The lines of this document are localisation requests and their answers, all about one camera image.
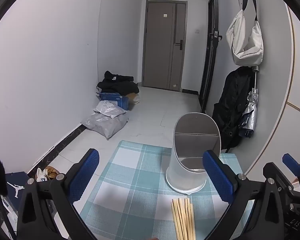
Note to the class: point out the white crumpled plastic bag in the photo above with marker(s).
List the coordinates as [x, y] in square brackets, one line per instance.
[41, 175]

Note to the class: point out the grey door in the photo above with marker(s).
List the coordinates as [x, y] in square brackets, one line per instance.
[162, 55]

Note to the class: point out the silver folded umbrella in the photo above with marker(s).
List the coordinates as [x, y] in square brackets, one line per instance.
[250, 115]

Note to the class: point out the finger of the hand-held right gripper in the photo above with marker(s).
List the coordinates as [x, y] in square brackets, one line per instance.
[271, 171]
[292, 165]

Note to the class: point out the brown cardboard box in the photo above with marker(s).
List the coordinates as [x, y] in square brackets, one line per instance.
[134, 98]

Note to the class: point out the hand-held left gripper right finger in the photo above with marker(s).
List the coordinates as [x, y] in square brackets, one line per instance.
[217, 177]

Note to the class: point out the chopsticks standing in holder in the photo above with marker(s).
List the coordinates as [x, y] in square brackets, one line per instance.
[110, 108]

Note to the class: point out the dark blue shoe box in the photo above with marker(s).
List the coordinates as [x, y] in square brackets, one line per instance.
[16, 185]

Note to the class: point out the black door frame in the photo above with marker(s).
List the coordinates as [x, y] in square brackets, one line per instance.
[210, 67]

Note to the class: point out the grey plastic parcel bag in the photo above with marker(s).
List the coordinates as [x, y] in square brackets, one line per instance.
[105, 125]

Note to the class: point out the pile of wooden chopsticks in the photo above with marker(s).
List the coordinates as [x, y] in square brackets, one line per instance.
[182, 220]

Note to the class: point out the black clothes pile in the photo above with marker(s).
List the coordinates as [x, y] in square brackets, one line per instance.
[120, 85]

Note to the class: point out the blue checkered table mat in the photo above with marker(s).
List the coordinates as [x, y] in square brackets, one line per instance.
[140, 175]

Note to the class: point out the white grey utensil holder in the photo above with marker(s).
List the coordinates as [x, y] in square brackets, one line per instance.
[187, 180]

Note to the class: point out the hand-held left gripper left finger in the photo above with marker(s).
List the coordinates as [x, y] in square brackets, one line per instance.
[87, 172]

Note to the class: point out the black hanging jacket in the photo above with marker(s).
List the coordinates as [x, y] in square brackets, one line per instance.
[230, 105]

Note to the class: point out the white shoulder bag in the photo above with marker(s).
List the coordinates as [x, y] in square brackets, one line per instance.
[247, 45]

